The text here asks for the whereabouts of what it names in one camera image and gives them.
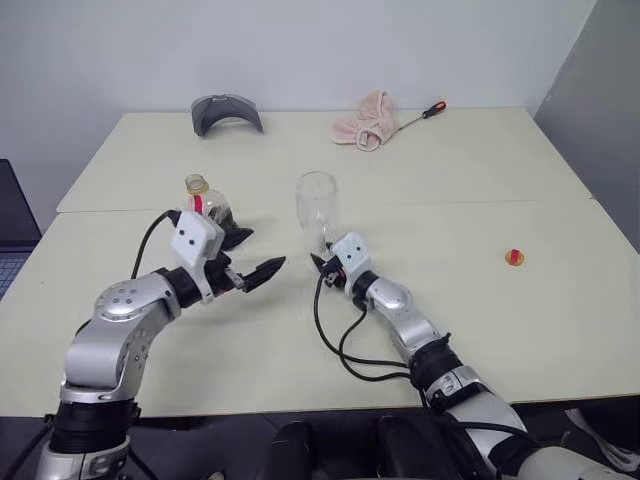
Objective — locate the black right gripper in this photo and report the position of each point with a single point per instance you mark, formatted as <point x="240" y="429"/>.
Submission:
<point x="336" y="277"/>

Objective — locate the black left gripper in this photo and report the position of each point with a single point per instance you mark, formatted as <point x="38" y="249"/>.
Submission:
<point x="220" y="280"/>

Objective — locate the small bottle with yellow cap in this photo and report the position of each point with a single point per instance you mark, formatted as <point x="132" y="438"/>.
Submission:
<point x="216" y="201"/>

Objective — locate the yellow and red bottle cap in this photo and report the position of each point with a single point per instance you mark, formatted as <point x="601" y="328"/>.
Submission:
<point x="514" y="257"/>

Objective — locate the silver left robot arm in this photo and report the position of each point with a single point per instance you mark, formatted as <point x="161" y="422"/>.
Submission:
<point x="115" y="330"/>

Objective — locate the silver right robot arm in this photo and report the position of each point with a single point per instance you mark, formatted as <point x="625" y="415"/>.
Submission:
<point x="400" y="305"/>

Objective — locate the grey curved holder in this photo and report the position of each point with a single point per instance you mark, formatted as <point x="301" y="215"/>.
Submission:
<point x="227" y="107"/>

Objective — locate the pink fluffy towel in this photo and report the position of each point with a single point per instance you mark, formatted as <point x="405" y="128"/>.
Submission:
<point x="370" y="120"/>

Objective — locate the dark rounded shape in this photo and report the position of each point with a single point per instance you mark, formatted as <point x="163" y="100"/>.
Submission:
<point x="292" y="452"/>

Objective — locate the black laptop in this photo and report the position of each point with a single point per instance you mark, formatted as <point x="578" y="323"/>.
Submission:
<point x="17" y="210"/>

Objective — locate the white crumpled sheet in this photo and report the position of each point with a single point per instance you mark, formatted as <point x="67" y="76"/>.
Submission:
<point x="607" y="442"/>

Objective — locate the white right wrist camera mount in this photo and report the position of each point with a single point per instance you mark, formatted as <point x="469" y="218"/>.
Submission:
<point x="352" y="252"/>

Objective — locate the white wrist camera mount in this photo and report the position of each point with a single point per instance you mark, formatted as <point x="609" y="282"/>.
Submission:
<point x="352" y="252"/>
<point x="192" y="240"/>

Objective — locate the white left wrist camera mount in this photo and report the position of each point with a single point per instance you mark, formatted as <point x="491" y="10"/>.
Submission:
<point x="192" y="240"/>

